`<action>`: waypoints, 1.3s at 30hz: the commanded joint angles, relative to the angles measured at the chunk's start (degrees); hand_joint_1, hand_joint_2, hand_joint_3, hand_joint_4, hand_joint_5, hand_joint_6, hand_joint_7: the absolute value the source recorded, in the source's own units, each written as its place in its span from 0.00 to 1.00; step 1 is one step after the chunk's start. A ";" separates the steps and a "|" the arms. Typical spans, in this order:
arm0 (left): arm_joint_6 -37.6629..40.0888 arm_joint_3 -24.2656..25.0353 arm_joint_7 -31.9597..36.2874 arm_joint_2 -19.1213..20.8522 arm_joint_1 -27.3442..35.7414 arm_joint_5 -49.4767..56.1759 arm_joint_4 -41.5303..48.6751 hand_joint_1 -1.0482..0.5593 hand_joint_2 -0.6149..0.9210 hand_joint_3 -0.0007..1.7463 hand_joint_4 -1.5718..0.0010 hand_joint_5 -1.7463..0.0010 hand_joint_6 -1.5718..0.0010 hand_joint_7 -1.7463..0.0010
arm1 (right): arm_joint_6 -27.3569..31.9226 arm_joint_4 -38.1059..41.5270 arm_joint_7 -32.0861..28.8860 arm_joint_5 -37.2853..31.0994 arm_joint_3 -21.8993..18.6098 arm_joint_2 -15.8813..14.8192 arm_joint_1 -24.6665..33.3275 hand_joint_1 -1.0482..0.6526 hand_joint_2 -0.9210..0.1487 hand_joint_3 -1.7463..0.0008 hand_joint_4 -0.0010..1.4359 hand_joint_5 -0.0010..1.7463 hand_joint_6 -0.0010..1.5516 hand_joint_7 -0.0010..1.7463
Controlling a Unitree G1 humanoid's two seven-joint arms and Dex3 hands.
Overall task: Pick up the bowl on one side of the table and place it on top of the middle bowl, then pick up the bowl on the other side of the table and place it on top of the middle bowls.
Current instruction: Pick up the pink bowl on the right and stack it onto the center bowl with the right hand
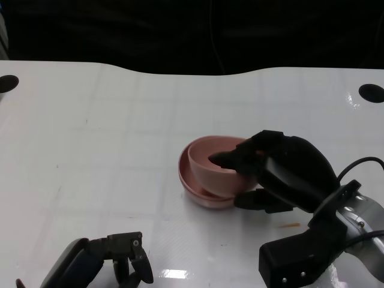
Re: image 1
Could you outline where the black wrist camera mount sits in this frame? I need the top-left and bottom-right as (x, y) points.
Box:
(259, 179), (362, 286)

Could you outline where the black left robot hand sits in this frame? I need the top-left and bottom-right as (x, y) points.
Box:
(40, 231), (154, 288)

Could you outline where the black table cable grommet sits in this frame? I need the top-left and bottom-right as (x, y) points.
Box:
(358, 83), (384, 103)
(0, 74), (20, 93)

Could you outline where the pink plastic bowl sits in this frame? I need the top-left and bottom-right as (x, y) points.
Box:
(187, 136), (258, 197)
(182, 188), (238, 210)
(178, 143), (238, 201)

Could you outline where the thin black hanging cable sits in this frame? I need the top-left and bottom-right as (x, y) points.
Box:
(209, 0), (226, 76)

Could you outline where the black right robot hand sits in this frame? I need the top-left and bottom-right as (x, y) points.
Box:
(209, 130), (341, 214)

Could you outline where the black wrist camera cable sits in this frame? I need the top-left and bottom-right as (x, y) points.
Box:
(337, 156), (384, 187)

